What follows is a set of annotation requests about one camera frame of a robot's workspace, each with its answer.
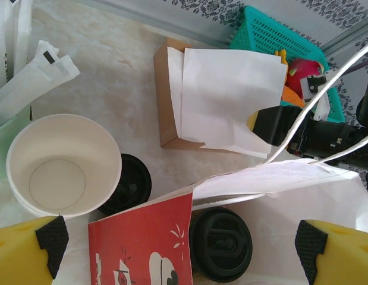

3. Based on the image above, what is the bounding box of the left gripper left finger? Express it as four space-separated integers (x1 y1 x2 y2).
0 215 69 285

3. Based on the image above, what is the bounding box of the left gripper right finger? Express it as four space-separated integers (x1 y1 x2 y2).
295 219 368 285

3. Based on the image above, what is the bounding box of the red and white paper gift bag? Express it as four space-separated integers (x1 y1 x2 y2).
87 38 368 285

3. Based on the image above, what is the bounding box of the black plastic cup lid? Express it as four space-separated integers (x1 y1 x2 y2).
188 207 253 282
97 153 152 217

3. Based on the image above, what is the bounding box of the orange carrot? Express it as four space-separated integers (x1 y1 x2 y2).
280 84 306 108

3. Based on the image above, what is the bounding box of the white paper napkin stack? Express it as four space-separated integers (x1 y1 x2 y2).
167 46 289 160

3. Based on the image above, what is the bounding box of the pink dragon fruit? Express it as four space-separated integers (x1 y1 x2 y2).
286 58 330 90

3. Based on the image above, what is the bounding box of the yellow banana bunch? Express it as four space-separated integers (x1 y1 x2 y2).
274 49 290 87

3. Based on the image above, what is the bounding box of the teal plastic basket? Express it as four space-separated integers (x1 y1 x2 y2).
229 5 347 124

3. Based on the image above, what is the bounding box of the stack of paper cups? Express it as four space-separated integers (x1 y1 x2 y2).
5 113 122 220

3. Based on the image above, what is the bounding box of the white paper-wrapped straw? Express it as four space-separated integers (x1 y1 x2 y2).
11 0 33 87
0 40 61 105
0 55 81 127

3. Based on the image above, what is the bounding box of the aluminium frame post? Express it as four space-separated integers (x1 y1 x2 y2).
320 19 368 59

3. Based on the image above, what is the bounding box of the aluminium back rail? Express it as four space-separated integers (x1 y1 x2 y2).
88 0 244 50

